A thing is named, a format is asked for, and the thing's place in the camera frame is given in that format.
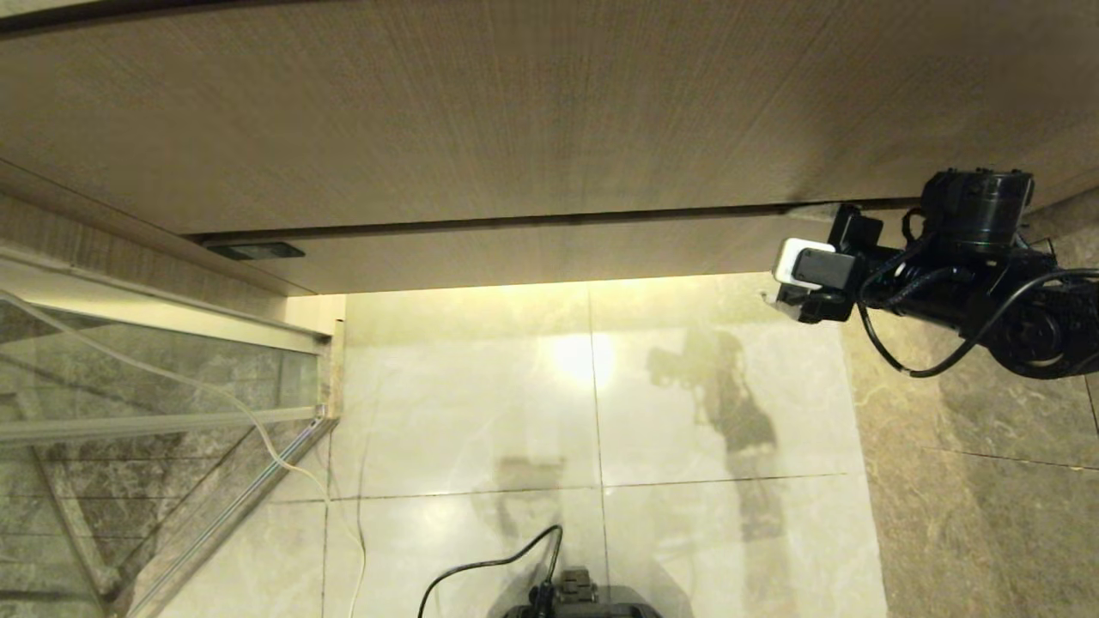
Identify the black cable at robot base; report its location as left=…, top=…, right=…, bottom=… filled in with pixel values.
left=418, top=525, right=565, bottom=618

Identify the beige wooden drawer front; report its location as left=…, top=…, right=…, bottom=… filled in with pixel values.
left=191, top=196, right=1031, bottom=295

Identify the framed glass shower door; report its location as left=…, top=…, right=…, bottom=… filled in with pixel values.
left=0, top=245, right=346, bottom=618

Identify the beige wooden vanity cabinet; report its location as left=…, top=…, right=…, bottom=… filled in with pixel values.
left=0, top=0, right=1099, bottom=298

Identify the thin white cable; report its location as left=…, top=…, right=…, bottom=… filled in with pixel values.
left=0, top=286, right=367, bottom=618

